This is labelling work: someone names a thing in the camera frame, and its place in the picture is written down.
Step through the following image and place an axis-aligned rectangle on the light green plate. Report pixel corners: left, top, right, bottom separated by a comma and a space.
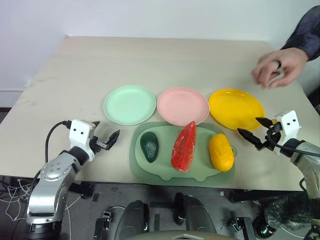
103, 84, 157, 126

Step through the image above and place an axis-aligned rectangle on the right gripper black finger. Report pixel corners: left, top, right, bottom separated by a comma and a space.
255, 116, 275, 129
236, 127, 261, 145

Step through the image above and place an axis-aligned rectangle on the yellow plate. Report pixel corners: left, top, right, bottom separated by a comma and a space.
208, 88, 266, 131

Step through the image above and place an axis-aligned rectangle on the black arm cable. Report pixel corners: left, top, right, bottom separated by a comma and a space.
264, 126, 320, 158
44, 120, 74, 165

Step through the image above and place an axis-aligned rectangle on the dark rounded robot foot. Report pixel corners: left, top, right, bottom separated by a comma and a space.
174, 191, 217, 234
120, 199, 151, 240

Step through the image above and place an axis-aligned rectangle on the green silicone tray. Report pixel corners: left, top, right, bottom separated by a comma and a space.
129, 121, 238, 187

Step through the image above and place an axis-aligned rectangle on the person's bare hand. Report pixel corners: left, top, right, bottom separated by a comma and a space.
250, 47, 310, 90

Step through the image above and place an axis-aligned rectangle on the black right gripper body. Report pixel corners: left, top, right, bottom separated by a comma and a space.
255, 122, 284, 152

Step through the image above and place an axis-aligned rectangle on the grey furry object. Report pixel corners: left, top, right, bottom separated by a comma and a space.
259, 195, 315, 231

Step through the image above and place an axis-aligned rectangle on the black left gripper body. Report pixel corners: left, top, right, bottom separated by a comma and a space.
88, 123, 111, 154

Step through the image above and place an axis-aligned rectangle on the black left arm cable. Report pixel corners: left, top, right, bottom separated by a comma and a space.
44, 120, 74, 165

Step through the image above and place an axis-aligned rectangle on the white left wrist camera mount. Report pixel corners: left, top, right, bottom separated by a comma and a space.
67, 119, 98, 157

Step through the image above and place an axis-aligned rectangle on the pink plate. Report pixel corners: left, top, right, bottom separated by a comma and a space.
156, 87, 210, 127

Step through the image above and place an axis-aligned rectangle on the black round base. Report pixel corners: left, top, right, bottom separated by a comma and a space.
253, 215, 278, 239

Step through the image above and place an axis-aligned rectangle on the yellow mango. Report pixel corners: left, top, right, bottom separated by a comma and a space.
208, 133, 235, 173

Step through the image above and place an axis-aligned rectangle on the beige robot torso edge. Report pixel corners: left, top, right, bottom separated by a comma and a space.
128, 230, 227, 240

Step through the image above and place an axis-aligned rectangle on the black caster frame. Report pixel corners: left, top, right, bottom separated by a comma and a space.
92, 211, 113, 240
225, 216, 257, 240

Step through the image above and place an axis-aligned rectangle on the red watermelon slice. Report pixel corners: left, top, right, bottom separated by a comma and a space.
170, 120, 197, 174

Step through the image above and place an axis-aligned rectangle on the black table leg bracket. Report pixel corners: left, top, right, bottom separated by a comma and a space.
228, 190, 264, 204
67, 181, 95, 200

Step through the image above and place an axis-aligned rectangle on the dark green avocado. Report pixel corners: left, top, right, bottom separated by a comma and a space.
139, 131, 159, 164

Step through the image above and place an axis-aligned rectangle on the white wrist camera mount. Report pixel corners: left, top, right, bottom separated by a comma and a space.
67, 119, 98, 157
273, 110, 301, 156

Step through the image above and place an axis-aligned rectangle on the white floor cable tangle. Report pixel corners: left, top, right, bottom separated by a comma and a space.
0, 178, 35, 222

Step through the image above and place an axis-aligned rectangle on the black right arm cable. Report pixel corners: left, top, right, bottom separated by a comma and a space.
264, 126, 320, 158

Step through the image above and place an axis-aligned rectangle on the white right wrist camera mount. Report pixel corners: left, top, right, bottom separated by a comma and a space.
273, 110, 301, 156

